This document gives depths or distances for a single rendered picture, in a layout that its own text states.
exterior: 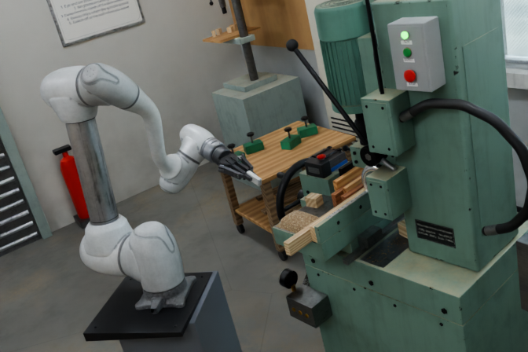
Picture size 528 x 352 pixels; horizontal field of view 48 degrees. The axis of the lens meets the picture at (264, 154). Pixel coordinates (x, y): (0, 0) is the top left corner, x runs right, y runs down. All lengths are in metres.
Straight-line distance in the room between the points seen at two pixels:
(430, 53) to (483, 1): 0.20
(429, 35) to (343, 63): 0.36
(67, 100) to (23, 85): 2.41
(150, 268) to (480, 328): 1.05
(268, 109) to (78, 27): 1.47
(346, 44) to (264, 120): 2.45
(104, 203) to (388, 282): 1.01
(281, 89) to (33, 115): 1.75
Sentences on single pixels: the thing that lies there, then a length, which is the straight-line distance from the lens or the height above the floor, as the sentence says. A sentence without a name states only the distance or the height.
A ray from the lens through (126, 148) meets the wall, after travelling 4.70.
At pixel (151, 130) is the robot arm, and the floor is 1.16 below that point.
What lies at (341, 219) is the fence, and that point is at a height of 0.93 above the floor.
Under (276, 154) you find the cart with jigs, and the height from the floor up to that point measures 0.53.
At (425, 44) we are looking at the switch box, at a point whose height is 1.43.
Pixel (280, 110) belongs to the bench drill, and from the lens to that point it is 4.12.
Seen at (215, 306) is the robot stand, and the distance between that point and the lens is 2.24.
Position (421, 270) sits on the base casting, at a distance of 1.70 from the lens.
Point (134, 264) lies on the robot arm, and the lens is 2.10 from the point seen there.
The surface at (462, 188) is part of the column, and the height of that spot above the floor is 1.05.
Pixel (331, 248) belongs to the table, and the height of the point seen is 0.87.
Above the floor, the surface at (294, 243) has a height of 0.93.
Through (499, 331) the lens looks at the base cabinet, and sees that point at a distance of 1.84.
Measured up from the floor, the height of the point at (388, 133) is 1.21.
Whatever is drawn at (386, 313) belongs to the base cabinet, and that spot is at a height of 0.65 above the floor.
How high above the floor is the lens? 1.76
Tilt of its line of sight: 21 degrees down
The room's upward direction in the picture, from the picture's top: 14 degrees counter-clockwise
